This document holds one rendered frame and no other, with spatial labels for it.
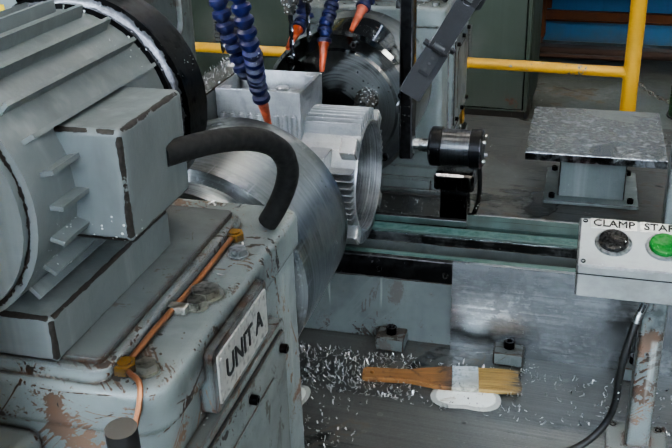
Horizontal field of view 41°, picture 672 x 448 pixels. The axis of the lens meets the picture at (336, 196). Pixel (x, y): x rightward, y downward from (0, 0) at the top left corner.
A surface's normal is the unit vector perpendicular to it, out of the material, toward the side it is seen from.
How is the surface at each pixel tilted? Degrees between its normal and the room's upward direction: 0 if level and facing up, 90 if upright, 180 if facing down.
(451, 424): 0
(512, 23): 90
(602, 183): 90
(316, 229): 69
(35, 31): 105
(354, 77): 90
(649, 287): 111
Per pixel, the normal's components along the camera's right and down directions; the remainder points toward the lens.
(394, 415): -0.03, -0.92
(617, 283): -0.23, 0.69
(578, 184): -0.26, 0.39
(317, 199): 0.84, -0.36
